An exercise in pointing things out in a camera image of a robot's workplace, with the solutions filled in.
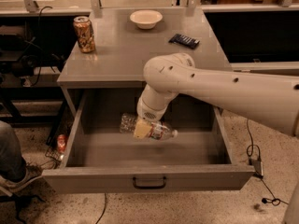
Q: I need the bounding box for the person's leg in jeans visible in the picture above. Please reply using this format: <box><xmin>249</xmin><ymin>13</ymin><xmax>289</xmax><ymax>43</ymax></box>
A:
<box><xmin>0</xmin><ymin>121</ymin><xmax>26</xmax><ymax>175</ymax></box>

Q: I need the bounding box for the clear plastic water bottle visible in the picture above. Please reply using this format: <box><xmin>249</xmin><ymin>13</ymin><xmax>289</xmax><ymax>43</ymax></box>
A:
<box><xmin>120</xmin><ymin>113</ymin><xmax>178</xmax><ymax>141</ymax></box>

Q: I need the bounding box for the grey metal cabinet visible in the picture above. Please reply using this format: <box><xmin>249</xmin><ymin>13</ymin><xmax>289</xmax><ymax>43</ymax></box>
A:
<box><xmin>58</xmin><ymin>7</ymin><xmax>231</xmax><ymax>113</ymax></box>

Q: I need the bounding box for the white bowl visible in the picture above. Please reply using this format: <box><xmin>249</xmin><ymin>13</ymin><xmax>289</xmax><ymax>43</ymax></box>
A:
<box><xmin>130</xmin><ymin>10</ymin><xmax>163</xmax><ymax>30</ymax></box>

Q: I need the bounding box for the black drawer handle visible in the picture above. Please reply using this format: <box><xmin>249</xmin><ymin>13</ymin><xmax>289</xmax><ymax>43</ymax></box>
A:
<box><xmin>132</xmin><ymin>177</ymin><xmax>167</xmax><ymax>190</ymax></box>

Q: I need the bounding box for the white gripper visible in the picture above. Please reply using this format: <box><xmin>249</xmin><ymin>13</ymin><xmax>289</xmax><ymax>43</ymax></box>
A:
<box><xmin>134</xmin><ymin>98</ymin><xmax>166</xmax><ymax>139</ymax></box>

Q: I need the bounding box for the grey sneaker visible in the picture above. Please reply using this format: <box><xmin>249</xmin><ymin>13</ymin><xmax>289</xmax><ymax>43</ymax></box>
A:
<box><xmin>0</xmin><ymin>165</ymin><xmax>42</xmax><ymax>192</ymax></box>

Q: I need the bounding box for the black cable at left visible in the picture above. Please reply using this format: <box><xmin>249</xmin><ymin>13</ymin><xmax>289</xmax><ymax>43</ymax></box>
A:
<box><xmin>18</xmin><ymin>5</ymin><xmax>66</xmax><ymax>88</ymax></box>

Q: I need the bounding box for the dark blue snack packet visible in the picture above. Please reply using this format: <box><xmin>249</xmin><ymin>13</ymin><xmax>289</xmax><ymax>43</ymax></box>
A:
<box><xmin>169</xmin><ymin>34</ymin><xmax>200</xmax><ymax>49</ymax></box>

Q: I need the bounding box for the black wire basket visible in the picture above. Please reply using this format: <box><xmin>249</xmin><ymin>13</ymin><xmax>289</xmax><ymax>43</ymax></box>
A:
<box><xmin>45</xmin><ymin>101</ymin><xmax>74</xmax><ymax>162</ymax></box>

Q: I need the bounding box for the black cable with adapter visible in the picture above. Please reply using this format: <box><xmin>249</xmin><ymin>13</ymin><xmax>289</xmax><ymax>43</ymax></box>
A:
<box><xmin>245</xmin><ymin>119</ymin><xmax>291</xmax><ymax>207</ymax></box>

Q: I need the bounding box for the open grey top drawer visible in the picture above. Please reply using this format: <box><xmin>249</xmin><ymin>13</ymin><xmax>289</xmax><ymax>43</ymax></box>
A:
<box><xmin>43</xmin><ymin>89</ymin><xmax>254</xmax><ymax>193</ymax></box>

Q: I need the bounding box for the gold soda can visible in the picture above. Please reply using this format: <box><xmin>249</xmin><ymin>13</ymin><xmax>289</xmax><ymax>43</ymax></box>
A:
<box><xmin>73</xmin><ymin>16</ymin><xmax>95</xmax><ymax>53</ymax></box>

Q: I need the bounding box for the black cable under drawer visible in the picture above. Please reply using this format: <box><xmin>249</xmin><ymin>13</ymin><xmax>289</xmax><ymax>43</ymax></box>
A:
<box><xmin>94</xmin><ymin>192</ymin><xmax>108</xmax><ymax>224</ymax></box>

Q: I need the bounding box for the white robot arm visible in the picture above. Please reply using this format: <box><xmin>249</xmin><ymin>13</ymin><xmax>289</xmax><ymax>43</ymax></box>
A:
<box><xmin>137</xmin><ymin>53</ymin><xmax>299</xmax><ymax>136</ymax></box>

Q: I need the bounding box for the red can on floor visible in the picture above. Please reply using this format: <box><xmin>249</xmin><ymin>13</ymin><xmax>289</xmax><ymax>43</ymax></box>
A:
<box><xmin>57</xmin><ymin>134</ymin><xmax>68</xmax><ymax>153</ymax></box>

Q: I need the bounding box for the black office chair base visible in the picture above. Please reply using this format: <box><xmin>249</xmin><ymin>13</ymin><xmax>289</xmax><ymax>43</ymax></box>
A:
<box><xmin>0</xmin><ymin>187</ymin><xmax>44</xmax><ymax>224</ymax></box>

